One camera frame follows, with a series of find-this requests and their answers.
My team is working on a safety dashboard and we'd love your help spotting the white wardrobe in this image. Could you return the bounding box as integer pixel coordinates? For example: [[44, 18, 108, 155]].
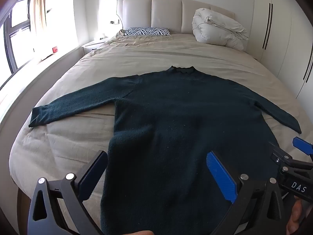
[[245, 0, 313, 101]]

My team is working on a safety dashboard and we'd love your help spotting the beige padded headboard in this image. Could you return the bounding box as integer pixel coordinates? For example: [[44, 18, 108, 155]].
[[117, 0, 236, 35]]

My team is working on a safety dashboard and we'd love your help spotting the person's right hand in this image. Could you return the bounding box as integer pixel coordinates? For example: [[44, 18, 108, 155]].
[[287, 198, 307, 235]]

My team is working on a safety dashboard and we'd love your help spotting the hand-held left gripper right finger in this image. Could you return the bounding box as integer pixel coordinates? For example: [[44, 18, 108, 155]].
[[207, 151, 285, 235]]

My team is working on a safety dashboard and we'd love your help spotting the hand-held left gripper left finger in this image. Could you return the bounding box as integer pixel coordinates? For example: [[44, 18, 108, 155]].
[[27, 150, 108, 235]]

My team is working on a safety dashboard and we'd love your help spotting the beige curtain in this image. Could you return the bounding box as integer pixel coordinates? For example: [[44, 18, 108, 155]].
[[31, 0, 49, 38]]

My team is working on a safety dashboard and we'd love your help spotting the white folded duvet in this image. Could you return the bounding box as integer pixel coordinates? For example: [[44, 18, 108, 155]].
[[192, 8, 249, 52]]

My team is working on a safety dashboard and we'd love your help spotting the zebra print pillow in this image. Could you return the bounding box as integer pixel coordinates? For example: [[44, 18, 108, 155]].
[[123, 27, 171, 37]]

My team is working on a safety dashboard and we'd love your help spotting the bed with beige sheet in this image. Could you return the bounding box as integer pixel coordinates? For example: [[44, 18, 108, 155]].
[[10, 29, 313, 235]]

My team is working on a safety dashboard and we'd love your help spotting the black framed window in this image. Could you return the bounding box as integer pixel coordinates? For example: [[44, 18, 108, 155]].
[[0, 0, 35, 76]]

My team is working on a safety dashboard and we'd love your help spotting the white nightstand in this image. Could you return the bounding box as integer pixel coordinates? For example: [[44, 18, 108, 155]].
[[81, 40, 108, 55]]

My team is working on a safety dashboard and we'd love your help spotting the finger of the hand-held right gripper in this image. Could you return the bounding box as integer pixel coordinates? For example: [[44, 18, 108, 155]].
[[293, 136, 313, 155], [269, 141, 293, 171]]

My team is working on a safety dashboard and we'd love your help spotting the dark green sweater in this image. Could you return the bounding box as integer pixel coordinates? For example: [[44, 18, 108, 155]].
[[29, 65, 302, 235]]

